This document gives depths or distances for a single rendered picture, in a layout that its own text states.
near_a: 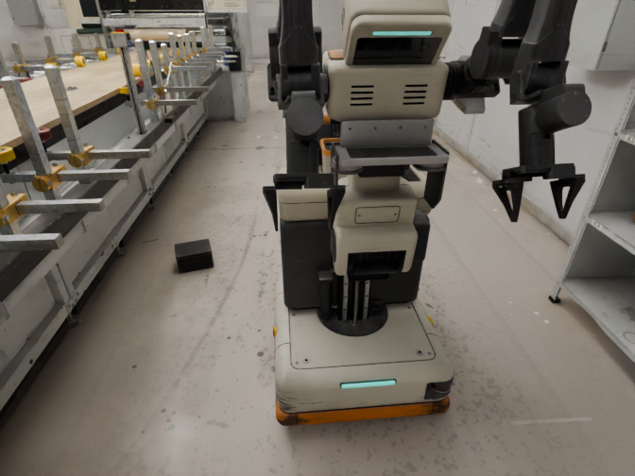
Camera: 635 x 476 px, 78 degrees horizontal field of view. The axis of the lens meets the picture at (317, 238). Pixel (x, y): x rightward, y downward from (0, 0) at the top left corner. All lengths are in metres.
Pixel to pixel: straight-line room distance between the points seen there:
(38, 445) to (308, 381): 0.99
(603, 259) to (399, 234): 1.50
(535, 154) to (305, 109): 0.42
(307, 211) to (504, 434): 1.07
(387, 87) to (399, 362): 0.90
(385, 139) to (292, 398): 0.88
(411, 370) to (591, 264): 1.28
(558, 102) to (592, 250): 1.65
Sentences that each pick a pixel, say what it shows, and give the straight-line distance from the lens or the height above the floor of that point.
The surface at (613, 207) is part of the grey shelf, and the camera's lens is 2.27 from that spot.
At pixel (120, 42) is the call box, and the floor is 1.17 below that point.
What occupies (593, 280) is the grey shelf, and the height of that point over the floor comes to 0.14.
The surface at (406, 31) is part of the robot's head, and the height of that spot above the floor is 1.29.
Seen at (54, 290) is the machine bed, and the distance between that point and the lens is 2.12.
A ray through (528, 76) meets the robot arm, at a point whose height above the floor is 1.23.
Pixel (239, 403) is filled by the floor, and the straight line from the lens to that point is 1.68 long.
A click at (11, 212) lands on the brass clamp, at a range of 1.47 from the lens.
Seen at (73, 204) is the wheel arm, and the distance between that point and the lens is 1.40.
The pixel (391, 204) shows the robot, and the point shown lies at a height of 0.87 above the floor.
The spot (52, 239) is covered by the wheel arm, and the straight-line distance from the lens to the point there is 1.16.
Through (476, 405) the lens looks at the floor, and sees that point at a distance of 1.76.
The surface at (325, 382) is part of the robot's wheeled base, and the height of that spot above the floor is 0.26.
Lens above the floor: 1.33
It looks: 30 degrees down
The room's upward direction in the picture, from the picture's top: straight up
